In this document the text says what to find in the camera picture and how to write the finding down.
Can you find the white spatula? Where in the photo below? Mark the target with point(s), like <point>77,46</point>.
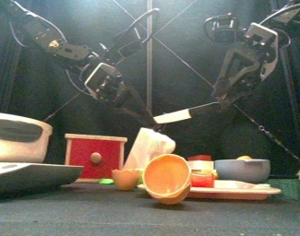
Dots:
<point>174,116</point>

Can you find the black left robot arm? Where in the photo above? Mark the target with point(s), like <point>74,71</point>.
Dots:
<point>41,30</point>

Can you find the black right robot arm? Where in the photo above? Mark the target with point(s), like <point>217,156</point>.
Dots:
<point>289,15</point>

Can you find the diagonal metal brace rod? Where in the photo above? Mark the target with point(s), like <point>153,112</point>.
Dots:
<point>185,61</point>
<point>164,27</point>

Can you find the white crumpled cloth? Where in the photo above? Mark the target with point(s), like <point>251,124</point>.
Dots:
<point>150,147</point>

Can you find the red wooden drawer box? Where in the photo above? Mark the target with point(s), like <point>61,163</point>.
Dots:
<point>95,156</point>

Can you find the yellow toy fruit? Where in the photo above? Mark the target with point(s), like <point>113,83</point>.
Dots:
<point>244,157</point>

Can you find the red toy block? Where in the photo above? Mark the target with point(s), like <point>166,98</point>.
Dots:
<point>198,157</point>

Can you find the small orange cup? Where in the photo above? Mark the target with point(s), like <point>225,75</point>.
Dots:
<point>125,179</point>

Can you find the small green toy piece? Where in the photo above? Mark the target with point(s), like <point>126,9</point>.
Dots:
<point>106,181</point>

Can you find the white toy block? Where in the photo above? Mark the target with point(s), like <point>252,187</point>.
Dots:
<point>200,165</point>

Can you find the large orange bowl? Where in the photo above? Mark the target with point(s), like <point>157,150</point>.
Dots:
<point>166,178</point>

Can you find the blue-grey bowl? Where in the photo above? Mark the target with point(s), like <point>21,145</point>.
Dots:
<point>243,171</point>

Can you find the red toy can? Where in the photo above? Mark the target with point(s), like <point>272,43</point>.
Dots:
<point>203,179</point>

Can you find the pink tray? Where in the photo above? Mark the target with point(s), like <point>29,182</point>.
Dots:
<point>233,190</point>

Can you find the grey flat pan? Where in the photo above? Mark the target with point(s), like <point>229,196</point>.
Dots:
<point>30,176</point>

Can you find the green block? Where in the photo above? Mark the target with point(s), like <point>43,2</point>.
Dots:
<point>293,189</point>

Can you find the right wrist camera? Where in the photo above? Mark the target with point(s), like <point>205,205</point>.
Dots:
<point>223,29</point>

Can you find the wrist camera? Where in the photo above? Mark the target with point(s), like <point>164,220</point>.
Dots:
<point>223,29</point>
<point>128,44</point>

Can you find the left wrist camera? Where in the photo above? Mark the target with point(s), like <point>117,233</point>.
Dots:
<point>128,44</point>

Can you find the vertical metal frame pole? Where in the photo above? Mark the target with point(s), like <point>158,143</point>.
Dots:
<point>149,55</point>

